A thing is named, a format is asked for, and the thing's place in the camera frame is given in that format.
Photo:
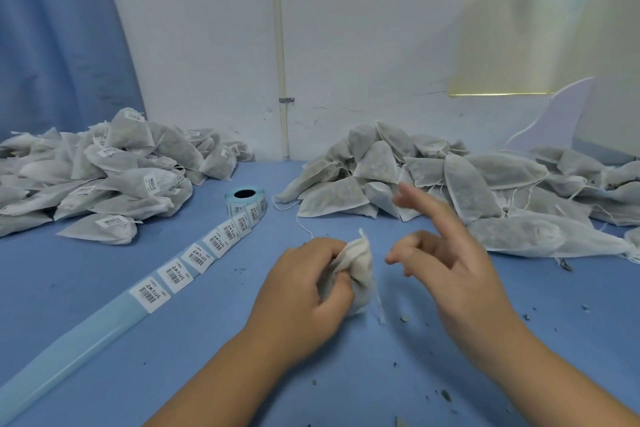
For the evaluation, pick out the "person's left hand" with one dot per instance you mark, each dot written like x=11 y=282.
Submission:
x=295 y=302

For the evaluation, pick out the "person's right hand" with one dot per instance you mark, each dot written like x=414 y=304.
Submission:
x=460 y=277

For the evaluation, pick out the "white pouch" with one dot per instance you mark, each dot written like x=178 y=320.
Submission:
x=358 y=267

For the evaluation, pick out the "pile of unlabelled herb bags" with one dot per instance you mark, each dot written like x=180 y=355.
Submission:
x=480 y=187

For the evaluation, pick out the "blue label roll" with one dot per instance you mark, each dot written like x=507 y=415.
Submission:
x=175 y=275

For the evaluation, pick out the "pile of labelled herb bags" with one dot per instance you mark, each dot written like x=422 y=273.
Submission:
x=120 y=177

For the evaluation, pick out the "person's left forearm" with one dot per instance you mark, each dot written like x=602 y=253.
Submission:
x=225 y=387

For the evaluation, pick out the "white curved board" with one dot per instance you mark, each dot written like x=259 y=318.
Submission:
x=555 y=121

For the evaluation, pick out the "grey pipe clamp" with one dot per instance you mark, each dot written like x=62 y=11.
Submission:
x=287 y=99

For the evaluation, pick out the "large beige panel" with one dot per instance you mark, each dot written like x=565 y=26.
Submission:
x=615 y=41

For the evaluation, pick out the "blue curtain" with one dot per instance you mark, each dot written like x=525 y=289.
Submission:
x=55 y=31

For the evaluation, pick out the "white wall pipe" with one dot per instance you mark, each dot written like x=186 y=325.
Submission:
x=280 y=31

